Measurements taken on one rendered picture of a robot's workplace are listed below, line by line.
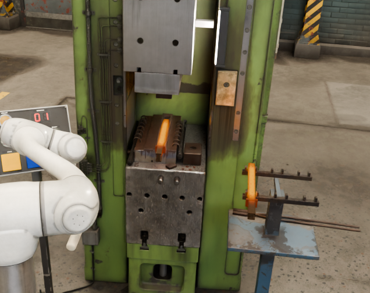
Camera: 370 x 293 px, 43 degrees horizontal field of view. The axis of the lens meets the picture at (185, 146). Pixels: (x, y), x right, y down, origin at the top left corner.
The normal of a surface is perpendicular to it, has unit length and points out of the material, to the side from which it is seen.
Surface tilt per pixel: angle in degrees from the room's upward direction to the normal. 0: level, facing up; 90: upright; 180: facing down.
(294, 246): 0
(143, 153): 90
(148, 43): 90
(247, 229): 0
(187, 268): 90
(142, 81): 90
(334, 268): 0
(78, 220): 77
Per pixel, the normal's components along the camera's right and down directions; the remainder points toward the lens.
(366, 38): -0.17, 0.38
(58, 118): 0.35, -0.07
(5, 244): 0.27, 0.33
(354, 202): 0.05, -0.89
